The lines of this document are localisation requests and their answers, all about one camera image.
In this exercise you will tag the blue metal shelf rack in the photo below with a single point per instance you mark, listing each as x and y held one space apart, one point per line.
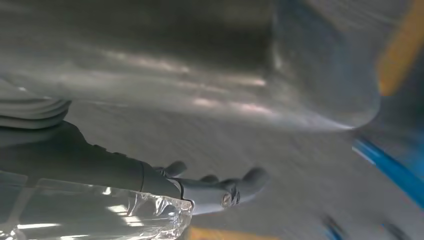
391 167

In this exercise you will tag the yellow floor tape square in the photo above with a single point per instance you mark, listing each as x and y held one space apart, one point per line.
402 49

